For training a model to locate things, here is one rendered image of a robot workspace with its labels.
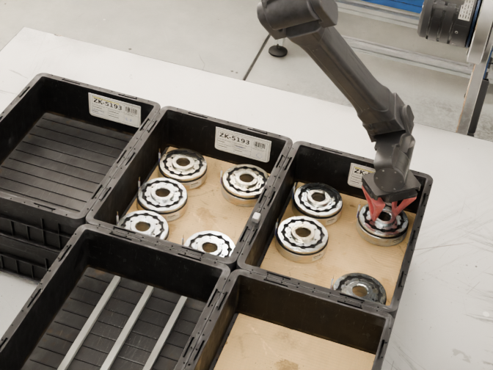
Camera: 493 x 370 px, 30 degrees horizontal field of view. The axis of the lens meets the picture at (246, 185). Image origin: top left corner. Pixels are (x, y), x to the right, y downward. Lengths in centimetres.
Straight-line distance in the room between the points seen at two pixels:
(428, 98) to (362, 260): 201
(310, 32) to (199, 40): 250
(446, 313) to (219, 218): 51
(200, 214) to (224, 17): 230
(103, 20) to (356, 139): 195
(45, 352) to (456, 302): 86
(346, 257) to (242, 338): 30
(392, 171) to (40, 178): 75
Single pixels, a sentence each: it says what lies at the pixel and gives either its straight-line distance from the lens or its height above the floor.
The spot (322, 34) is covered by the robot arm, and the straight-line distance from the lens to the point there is 147.
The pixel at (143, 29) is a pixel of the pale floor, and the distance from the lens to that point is 401.
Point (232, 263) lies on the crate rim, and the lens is 167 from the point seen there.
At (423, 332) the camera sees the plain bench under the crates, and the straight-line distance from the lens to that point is 193.
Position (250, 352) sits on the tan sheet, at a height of 83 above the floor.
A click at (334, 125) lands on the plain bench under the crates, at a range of 238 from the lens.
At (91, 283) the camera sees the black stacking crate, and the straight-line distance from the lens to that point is 177.
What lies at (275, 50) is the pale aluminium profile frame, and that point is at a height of 2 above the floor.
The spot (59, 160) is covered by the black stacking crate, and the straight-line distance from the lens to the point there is 203.
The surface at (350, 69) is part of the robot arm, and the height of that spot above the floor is 127.
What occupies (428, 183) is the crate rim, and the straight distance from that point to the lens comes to 190.
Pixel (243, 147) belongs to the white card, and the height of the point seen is 88.
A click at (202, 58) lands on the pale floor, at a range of 384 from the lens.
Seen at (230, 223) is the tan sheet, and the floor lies 83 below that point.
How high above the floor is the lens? 214
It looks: 41 degrees down
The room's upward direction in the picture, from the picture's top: 6 degrees clockwise
